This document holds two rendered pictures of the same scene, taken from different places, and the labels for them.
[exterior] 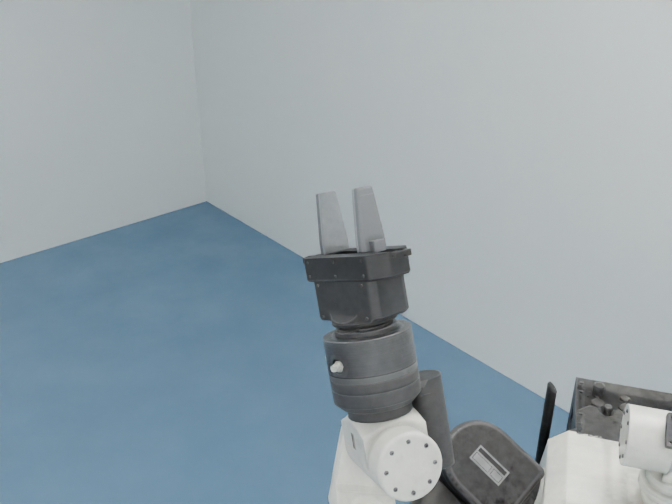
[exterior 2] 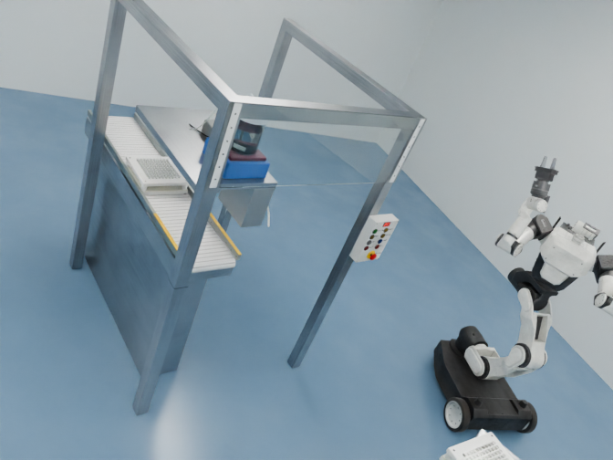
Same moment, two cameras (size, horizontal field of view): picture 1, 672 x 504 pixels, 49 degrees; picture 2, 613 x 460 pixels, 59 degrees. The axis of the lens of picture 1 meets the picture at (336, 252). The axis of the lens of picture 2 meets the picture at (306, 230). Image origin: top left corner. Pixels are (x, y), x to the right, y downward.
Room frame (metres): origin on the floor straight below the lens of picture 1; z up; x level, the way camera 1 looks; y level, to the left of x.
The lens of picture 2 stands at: (-2.31, 0.89, 2.36)
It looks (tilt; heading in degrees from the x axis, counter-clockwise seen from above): 31 degrees down; 3
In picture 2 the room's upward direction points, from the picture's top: 24 degrees clockwise
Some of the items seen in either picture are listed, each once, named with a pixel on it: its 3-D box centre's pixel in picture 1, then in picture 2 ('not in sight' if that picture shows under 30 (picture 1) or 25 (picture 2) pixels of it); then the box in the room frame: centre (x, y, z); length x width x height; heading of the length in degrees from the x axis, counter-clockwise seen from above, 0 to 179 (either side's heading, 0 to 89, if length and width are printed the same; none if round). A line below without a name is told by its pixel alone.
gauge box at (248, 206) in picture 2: not in sight; (245, 193); (-0.29, 1.29, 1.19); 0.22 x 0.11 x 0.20; 50
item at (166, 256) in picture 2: not in sight; (151, 188); (-0.01, 1.82, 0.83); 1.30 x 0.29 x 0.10; 50
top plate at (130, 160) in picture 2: not in sight; (158, 171); (-0.02, 1.80, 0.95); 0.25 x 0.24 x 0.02; 140
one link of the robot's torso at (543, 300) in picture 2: not in sight; (530, 285); (0.68, -0.34, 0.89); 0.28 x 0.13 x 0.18; 29
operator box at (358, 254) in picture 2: not in sight; (373, 237); (0.15, 0.67, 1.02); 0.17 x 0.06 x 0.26; 140
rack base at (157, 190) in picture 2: not in sight; (155, 179); (-0.02, 1.80, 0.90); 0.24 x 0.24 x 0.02; 50
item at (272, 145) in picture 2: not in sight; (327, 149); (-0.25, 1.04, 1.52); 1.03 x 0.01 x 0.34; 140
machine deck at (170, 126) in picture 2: not in sight; (203, 146); (-0.26, 1.53, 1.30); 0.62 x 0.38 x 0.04; 50
